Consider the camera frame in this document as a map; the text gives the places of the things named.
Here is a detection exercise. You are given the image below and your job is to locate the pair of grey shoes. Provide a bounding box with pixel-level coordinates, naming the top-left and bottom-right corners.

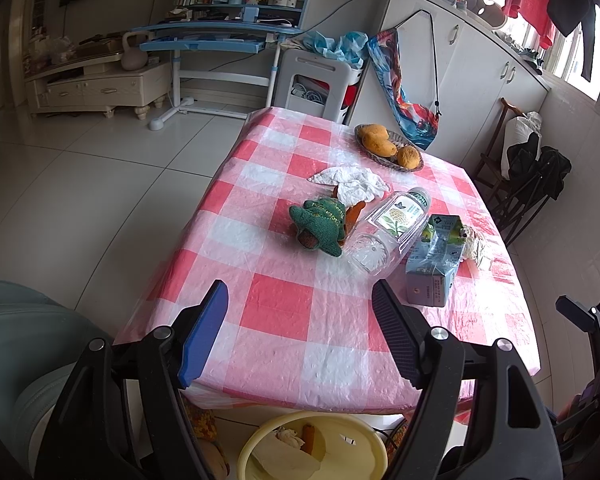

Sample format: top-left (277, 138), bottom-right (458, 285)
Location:
top-left (510, 42), bottom-right (546, 76)

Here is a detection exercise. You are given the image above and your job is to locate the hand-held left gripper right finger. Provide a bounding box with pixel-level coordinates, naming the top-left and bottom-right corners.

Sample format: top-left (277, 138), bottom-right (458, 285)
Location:
top-left (371, 279), bottom-right (563, 480)

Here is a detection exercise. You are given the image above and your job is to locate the wooden chair with clothes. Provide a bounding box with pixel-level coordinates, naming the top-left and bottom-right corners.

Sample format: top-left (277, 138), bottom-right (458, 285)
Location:
top-left (495, 132), bottom-right (572, 246)

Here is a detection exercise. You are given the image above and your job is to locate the colourful printed bag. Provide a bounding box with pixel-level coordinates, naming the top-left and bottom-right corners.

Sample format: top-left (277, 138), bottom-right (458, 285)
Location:
top-left (367, 10), bottom-right (443, 151)

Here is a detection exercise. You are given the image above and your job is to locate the brown spotted mango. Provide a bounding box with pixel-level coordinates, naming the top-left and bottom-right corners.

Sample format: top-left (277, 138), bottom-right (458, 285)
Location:
top-left (396, 144), bottom-right (424, 170)

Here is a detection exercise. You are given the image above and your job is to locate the white plastic stool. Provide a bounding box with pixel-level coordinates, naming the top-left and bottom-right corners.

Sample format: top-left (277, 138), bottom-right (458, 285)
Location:
top-left (272, 49), bottom-right (368, 123)

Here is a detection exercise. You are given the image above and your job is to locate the orange carrot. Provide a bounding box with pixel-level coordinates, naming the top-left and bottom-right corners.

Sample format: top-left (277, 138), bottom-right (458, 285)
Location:
top-left (332, 185), bottom-right (368, 241)

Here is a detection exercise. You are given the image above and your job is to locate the beige kettlebell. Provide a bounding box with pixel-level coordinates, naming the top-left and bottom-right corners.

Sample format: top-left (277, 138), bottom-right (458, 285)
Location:
top-left (120, 31), bottom-right (151, 72)

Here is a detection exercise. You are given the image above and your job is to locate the yellow mango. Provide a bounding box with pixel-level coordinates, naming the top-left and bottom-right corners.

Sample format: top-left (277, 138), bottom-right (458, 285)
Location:
top-left (357, 124), bottom-right (391, 143)
top-left (362, 135), bottom-right (398, 157)

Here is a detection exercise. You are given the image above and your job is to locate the yellow patterned cloth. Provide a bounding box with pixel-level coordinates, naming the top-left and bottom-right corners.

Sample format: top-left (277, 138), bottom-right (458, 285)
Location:
top-left (185, 395), bottom-right (231, 476)

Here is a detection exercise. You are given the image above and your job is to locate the cream television cabinet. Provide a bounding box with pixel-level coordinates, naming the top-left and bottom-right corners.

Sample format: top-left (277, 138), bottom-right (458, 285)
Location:
top-left (24, 52), bottom-right (173, 121)

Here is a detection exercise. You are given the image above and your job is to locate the yellow plastic bin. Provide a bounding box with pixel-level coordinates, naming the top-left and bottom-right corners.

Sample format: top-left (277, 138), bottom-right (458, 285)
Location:
top-left (236, 410), bottom-right (388, 480)

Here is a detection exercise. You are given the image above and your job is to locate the blue plastic bag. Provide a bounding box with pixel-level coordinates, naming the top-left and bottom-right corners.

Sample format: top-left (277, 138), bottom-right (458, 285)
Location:
top-left (300, 30), bottom-right (370, 66)

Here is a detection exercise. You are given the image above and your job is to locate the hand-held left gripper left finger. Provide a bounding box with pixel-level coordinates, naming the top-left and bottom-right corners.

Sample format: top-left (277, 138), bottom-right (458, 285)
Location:
top-left (35, 280), bottom-right (230, 480)

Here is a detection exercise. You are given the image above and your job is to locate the black garment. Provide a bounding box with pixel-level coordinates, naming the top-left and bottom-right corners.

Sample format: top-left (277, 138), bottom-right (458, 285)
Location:
top-left (537, 0), bottom-right (598, 81)

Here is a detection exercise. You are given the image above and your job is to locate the pale green seat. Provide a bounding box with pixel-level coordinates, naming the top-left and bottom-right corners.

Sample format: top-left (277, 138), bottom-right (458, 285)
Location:
top-left (0, 280), bottom-right (116, 480)

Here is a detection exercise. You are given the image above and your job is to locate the paper wrapper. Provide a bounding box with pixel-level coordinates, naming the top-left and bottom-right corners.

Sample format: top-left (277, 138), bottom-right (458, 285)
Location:
top-left (460, 225), bottom-right (493, 271)

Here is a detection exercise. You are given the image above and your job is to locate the white cabinet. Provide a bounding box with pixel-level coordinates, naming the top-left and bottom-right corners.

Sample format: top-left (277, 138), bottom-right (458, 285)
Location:
top-left (355, 0), bottom-right (551, 171)

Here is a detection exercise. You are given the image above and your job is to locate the white tissue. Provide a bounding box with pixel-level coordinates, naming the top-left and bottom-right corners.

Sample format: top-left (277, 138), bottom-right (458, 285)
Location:
top-left (307, 165), bottom-right (392, 206)

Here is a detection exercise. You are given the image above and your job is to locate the blue white desk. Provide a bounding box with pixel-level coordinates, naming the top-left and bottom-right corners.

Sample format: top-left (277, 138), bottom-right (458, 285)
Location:
top-left (140, 0), bottom-right (313, 132)

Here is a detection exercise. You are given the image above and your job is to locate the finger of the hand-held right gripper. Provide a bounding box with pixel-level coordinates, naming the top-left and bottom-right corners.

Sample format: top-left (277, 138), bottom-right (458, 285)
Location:
top-left (555, 295), bottom-right (598, 333)

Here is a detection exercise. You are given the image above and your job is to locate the green knitted toy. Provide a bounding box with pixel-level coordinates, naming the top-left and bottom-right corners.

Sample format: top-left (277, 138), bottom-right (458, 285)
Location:
top-left (288, 197), bottom-right (353, 259)

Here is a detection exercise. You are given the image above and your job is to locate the red white checkered tablecloth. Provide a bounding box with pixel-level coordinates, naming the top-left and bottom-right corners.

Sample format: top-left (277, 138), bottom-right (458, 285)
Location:
top-left (112, 106), bottom-right (541, 413)

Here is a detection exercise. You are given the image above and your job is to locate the white sack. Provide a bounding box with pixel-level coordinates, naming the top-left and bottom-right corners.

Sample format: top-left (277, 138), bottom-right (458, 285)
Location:
top-left (500, 111), bottom-right (543, 181)

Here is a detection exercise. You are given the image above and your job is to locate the blue drink carton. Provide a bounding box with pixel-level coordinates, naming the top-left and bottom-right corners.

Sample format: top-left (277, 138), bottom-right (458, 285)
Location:
top-left (405, 213), bottom-right (466, 308)

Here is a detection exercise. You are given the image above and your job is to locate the clear plastic bottle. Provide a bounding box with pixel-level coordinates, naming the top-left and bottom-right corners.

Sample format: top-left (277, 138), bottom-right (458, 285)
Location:
top-left (344, 186), bottom-right (432, 281)

